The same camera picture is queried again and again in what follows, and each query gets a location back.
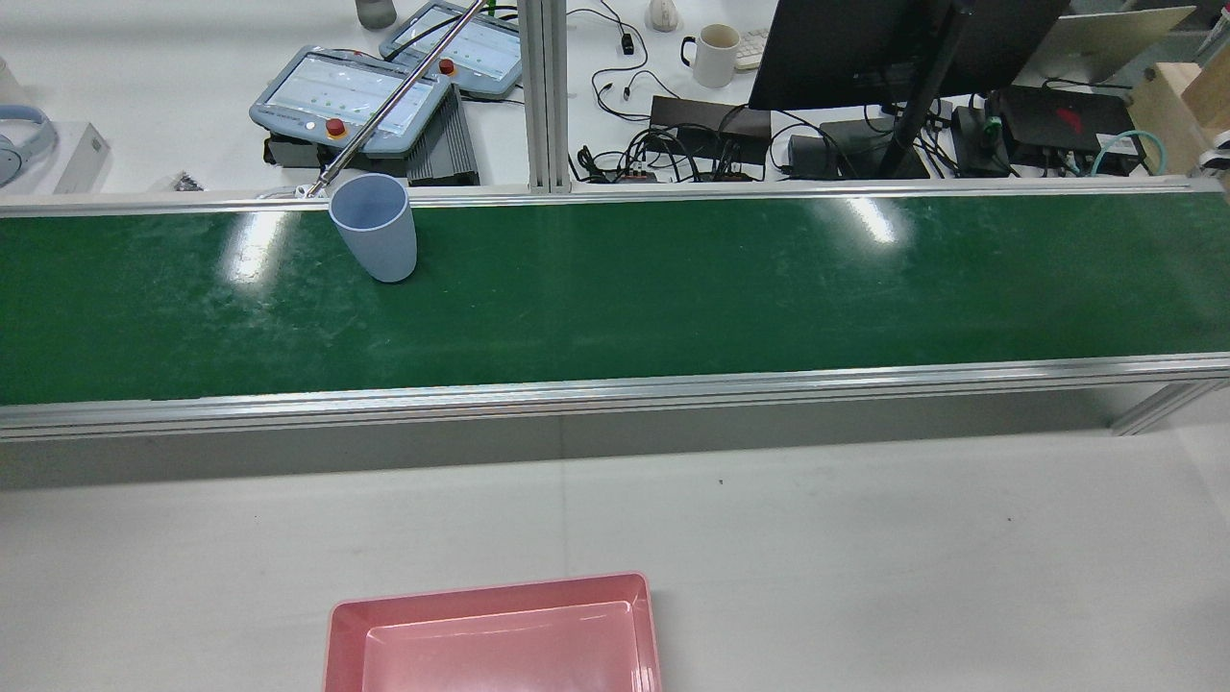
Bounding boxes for dark brown flat box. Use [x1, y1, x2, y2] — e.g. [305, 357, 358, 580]
[650, 94, 773, 164]

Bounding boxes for light blue plastic cup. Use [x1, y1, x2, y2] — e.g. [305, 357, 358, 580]
[329, 173, 419, 284]

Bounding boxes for dark grey finned box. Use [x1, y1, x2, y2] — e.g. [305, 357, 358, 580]
[406, 85, 481, 187]

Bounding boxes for pink plastic box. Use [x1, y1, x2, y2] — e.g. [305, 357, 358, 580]
[322, 572, 664, 692]

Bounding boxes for dark metal box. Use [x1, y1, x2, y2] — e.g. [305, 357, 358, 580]
[264, 133, 412, 180]

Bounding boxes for white cardboard box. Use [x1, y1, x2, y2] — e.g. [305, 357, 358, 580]
[53, 122, 111, 195]

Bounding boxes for wooden box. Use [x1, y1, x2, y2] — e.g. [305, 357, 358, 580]
[1126, 53, 1230, 179]

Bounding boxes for grey power adapter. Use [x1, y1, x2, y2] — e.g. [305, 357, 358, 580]
[788, 135, 842, 180]

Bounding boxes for grey blue teach pendant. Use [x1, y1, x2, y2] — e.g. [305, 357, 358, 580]
[378, 0, 525, 102]
[248, 44, 455, 160]

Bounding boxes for white keyboard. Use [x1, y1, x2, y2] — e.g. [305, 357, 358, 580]
[735, 27, 773, 72]

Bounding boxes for black monitor with stand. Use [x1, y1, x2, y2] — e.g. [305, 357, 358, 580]
[748, 0, 1072, 181]

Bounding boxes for black docking adapter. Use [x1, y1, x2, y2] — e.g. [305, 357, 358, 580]
[951, 104, 1010, 176]

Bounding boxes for black mini computer red logo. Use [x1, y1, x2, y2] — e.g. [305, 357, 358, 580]
[999, 85, 1144, 155]

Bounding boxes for silver laptop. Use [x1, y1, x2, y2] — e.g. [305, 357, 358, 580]
[1019, 5, 1197, 87]

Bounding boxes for light blue headphones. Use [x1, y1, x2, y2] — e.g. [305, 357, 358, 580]
[0, 104, 59, 188]

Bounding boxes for green belt conveyor aluminium frame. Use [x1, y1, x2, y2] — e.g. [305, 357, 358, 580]
[0, 176, 1230, 443]

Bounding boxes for tangled black cables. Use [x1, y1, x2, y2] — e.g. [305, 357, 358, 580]
[574, 101, 799, 184]

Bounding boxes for thin black cable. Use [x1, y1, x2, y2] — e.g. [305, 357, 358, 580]
[589, 65, 678, 124]

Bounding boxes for aluminium profile post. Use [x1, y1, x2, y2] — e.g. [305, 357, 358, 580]
[517, 0, 573, 195]

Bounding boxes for white mug black handle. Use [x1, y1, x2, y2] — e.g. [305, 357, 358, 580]
[680, 23, 743, 89]

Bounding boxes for teal cable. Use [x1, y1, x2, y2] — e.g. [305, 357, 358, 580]
[1091, 128, 1169, 179]

